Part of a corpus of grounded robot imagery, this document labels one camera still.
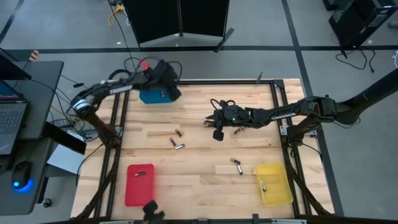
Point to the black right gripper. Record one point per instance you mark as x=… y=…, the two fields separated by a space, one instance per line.
x=233 y=116

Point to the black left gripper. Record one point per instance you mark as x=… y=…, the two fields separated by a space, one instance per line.
x=163 y=76

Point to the black copper Duracell battery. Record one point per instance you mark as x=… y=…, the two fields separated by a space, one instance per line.
x=178 y=132
x=140 y=173
x=235 y=161

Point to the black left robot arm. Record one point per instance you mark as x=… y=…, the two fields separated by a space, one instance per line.
x=133 y=84

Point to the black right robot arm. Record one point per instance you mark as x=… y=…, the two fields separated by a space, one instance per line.
x=280 y=116

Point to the blue plastic bin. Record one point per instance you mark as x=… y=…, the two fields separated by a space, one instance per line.
x=152 y=97

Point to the black antenna stub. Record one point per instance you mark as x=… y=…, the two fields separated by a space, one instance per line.
x=259 y=77

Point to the black folding screen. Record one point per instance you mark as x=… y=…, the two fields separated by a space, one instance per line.
x=155 y=18

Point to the yellow plastic bin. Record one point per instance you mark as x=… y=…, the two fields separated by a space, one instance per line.
x=276 y=196

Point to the red plastic bin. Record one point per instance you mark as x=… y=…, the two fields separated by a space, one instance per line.
x=140 y=193

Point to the black bulky object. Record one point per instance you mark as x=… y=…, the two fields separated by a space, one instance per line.
x=152 y=213

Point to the white paper sheet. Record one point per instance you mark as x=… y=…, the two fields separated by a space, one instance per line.
x=63 y=160

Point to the black desk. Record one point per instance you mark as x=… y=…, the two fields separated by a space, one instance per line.
x=43 y=93

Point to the orange striped object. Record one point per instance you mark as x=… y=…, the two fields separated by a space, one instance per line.
x=34 y=55

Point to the black pole stand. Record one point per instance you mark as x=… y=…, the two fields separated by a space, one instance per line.
x=373 y=93

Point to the dark grey laptop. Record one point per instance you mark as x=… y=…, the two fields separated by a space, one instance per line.
x=12 y=118

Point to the black flat monitor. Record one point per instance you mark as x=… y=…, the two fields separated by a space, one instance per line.
x=11 y=70

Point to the black caster wheel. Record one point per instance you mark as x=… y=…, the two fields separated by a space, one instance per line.
x=47 y=203

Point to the black computer mouse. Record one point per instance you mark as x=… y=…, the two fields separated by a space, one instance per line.
x=21 y=174

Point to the black equipment cart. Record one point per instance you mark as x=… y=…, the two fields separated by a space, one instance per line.
x=357 y=21

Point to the black table frame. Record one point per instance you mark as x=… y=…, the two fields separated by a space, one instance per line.
x=202 y=82

